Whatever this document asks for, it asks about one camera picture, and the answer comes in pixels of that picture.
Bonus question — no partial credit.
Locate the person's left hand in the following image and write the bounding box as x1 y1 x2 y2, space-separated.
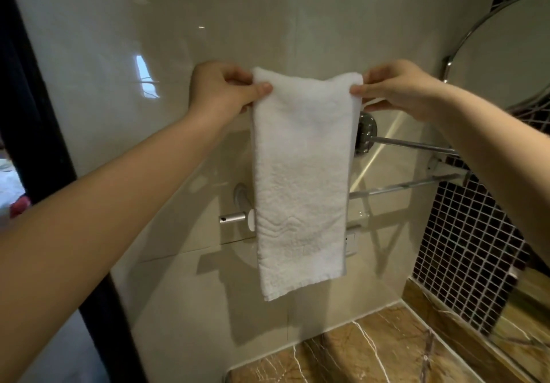
187 61 273 116

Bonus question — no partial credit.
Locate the round chrome wall mirror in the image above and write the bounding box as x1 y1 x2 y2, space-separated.
443 0 550 113

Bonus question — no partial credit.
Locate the person's right forearm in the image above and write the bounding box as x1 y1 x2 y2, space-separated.
423 82 550 263

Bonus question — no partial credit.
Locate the person's right hand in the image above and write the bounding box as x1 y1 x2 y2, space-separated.
350 60 445 124

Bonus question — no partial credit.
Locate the chrome wall peg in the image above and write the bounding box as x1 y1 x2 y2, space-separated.
219 183 256 231

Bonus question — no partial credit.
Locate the black door frame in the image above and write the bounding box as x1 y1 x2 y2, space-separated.
0 0 142 383

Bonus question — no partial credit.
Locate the chrome towel rail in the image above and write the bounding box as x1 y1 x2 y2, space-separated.
349 111 473 201

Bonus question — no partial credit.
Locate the white wall socket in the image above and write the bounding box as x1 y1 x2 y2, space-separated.
345 225 362 259

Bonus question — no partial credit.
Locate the person's left forearm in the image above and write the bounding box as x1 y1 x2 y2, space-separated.
0 105 252 383

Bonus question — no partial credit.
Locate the white towel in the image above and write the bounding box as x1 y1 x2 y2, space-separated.
251 67 364 302

